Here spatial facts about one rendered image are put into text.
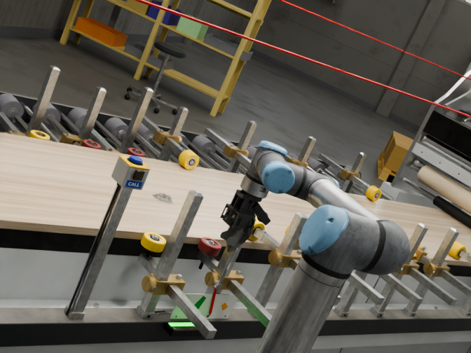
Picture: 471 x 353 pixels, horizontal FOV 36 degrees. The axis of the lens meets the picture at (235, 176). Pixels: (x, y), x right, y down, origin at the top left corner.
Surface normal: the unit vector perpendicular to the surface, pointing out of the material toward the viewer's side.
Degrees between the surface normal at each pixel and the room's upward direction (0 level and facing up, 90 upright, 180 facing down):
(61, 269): 90
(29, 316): 0
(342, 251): 92
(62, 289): 90
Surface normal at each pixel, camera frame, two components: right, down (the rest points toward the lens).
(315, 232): -0.85, -0.43
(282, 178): 0.07, 0.31
